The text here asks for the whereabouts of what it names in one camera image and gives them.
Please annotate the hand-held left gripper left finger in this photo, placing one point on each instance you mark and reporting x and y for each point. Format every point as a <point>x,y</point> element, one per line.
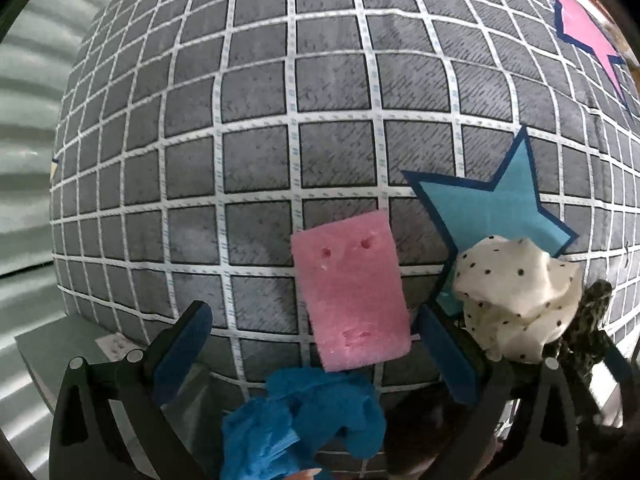
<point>182,355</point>

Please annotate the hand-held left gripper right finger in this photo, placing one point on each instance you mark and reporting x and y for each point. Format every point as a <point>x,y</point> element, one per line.
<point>447,360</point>

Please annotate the white polka dot scrunchie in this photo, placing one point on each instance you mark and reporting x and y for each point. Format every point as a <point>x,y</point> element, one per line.
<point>510,290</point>

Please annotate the pink sponge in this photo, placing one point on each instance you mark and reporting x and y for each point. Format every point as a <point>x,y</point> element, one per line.
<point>350,290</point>

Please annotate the grey cardboard box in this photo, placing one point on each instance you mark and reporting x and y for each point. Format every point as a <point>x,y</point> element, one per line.
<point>55,360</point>

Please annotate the blue cloth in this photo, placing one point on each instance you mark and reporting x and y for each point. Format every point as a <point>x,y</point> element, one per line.
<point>320,410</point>

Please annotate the leopard print scrunchie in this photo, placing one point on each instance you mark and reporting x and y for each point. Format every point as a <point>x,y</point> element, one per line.
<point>592,320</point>

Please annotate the grey checked blanket with stars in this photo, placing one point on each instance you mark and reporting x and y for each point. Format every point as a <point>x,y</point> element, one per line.
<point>325,110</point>

